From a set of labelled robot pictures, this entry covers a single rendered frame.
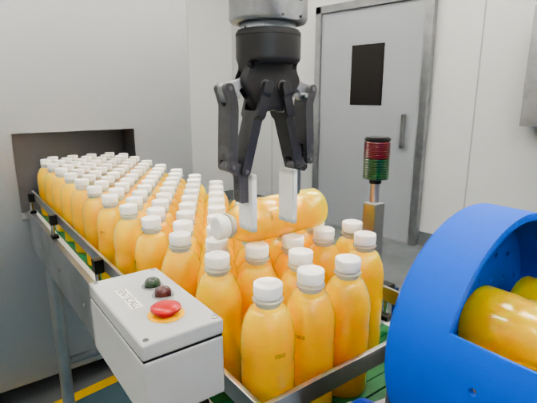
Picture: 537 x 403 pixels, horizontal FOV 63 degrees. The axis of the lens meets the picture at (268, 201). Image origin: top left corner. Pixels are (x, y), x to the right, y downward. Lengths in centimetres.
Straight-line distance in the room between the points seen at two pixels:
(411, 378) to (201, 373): 24
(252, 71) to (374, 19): 390
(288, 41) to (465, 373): 37
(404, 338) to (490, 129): 349
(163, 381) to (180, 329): 6
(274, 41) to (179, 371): 38
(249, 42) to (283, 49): 4
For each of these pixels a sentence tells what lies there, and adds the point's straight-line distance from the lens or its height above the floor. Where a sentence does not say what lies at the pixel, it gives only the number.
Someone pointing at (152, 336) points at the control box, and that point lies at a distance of 51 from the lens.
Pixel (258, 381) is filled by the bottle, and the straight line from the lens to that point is 61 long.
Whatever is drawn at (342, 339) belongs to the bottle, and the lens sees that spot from 69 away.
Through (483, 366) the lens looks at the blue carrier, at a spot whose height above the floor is 113.
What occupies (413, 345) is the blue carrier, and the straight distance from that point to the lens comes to 47.
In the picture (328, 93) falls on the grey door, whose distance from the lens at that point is 462.
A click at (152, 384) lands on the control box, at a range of 53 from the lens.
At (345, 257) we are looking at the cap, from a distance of 68.
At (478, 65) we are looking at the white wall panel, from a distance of 396.
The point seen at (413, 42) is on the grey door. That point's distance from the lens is 416.
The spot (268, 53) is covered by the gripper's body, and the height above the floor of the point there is 140.
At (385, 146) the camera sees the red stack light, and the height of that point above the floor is 124.
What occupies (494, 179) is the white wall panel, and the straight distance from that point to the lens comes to 393.
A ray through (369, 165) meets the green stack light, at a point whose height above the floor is 119.
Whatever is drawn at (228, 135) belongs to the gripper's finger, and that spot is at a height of 131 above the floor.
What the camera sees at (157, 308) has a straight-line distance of 55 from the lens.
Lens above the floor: 135
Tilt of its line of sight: 13 degrees down
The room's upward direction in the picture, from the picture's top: straight up
